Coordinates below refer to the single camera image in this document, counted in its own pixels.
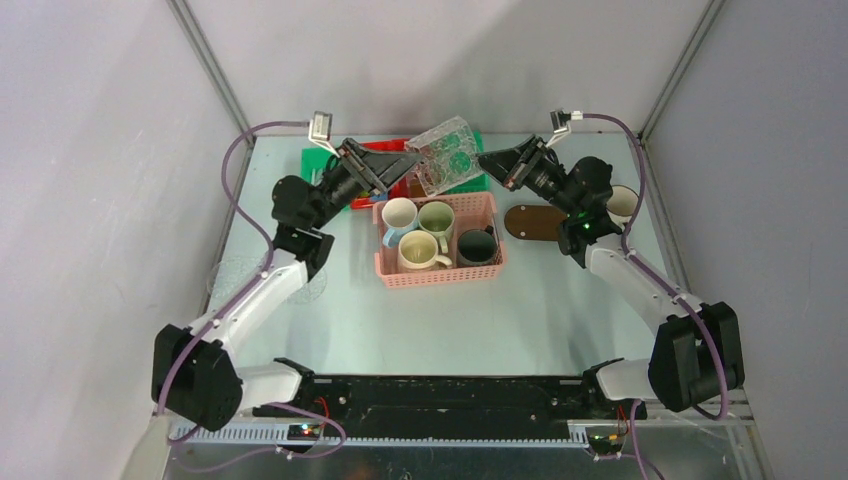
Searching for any clear textured toothbrush holder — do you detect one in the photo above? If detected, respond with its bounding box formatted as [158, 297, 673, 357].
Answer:
[405, 116, 483, 197]

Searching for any red bin with toothpaste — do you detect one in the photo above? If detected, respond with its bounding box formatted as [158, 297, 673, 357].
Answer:
[350, 138, 410, 210]

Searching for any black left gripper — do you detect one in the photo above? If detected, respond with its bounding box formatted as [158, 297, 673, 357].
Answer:
[310, 138, 423, 231]

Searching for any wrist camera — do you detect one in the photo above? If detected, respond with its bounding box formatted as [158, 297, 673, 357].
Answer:
[546, 109, 584, 149]
[307, 111, 337, 155]

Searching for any white mug blue handle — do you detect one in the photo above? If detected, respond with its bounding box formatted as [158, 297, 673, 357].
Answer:
[381, 197, 419, 248]

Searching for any clear textured oval tray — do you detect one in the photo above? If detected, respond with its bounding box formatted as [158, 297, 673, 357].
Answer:
[206, 256, 328, 310]

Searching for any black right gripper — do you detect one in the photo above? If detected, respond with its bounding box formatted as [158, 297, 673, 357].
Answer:
[469, 135, 578, 219]

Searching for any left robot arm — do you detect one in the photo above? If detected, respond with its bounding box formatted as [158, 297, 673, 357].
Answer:
[151, 138, 423, 431]

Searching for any brown wooden oval tray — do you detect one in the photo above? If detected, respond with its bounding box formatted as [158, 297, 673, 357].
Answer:
[504, 204, 568, 242]

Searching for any white mug dark rim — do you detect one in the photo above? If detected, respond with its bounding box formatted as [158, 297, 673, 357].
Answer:
[606, 185, 639, 230]

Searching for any black mug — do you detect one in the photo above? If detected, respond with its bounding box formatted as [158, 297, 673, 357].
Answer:
[457, 225, 498, 267]

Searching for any green bin far right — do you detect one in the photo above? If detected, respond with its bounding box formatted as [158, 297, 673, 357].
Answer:
[436, 131, 488, 194]

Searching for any light green mug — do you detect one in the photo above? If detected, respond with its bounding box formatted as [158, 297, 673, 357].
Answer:
[418, 201, 456, 255]

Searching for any green bin with toothbrushes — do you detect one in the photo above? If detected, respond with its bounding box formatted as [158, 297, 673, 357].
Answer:
[300, 147, 338, 186]

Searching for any pink perforated basket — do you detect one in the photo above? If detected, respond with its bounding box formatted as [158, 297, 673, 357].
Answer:
[372, 191, 507, 288]

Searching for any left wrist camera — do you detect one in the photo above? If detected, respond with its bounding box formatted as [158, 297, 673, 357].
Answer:
[307, 111, 337, 155]

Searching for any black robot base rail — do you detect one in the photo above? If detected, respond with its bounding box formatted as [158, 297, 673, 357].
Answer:
[291, 365, 647, 442]

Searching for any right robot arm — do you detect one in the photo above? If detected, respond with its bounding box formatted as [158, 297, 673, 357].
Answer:
[478, 135, 745, 418]

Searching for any cream mug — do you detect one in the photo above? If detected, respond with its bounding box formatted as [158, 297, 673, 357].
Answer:
[397, 230, 454, 273]

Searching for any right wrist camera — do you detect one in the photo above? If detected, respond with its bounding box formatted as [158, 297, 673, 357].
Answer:
[546, 109, 584, 149]

